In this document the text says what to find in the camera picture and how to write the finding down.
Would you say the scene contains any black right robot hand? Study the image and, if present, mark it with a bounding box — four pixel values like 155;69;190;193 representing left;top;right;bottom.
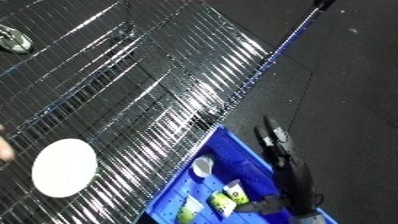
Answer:
234;115;320;218

